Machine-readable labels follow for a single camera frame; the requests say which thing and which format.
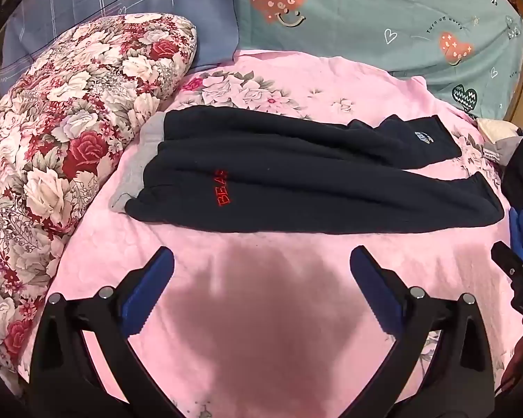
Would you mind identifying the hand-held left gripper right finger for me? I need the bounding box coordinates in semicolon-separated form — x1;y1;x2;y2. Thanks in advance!
350;245;495;418

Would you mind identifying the red floral pillow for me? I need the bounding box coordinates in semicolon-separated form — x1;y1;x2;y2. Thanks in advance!
0;12;198;397

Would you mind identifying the dark cloth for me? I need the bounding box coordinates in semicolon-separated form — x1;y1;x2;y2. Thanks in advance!
500;136;523;220

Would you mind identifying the person's right hand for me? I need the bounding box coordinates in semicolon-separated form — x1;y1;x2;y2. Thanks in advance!
500;313;523;398

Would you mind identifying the pink floral bed sheet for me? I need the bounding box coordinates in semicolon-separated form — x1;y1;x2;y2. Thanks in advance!
17;50;523;418

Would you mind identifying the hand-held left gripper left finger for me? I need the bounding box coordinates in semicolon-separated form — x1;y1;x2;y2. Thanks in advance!
28;246;188;418

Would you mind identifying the dark navy pants grey waistband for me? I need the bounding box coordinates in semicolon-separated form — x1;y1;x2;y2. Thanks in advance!
110;107;505;235

